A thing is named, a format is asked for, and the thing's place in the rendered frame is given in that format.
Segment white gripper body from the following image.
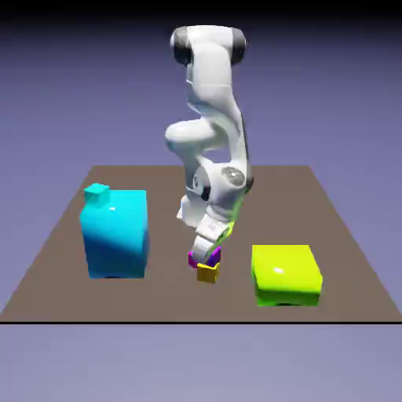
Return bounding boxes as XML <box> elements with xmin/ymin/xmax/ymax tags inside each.
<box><xmin>190</xmin><ymin>234</ymin><xmax>215</xmax><ymax>264</ymax></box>

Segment small purple cube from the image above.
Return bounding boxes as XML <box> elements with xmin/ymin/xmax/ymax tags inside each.
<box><xmin>187</xmin><ymin>246</ymin><xmax>222</xmax><ymax>270</ymax></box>

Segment small yellow cube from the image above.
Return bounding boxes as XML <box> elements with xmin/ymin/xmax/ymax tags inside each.
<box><xmin>196</xmin><ymin>261</ymin><xmax>220</xmax><ymax>284</ymax></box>

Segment small cyan cube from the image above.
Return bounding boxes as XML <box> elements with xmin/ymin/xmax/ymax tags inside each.
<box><xmin>83</xmin><ymin>183</ymin><xmax>111</xmax><ymax>201</ymax></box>

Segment large lime green box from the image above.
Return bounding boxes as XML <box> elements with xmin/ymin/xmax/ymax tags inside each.
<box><xmin>250</xmin><ymin>244</ymin><xmax>323</xmax><ymax>308</ymax></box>

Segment large cyan box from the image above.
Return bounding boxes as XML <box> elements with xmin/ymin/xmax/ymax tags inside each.
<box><xmin>79</xmin><ymin>189</ymin><xmax>149</xmax><ymax>280</ymax></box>

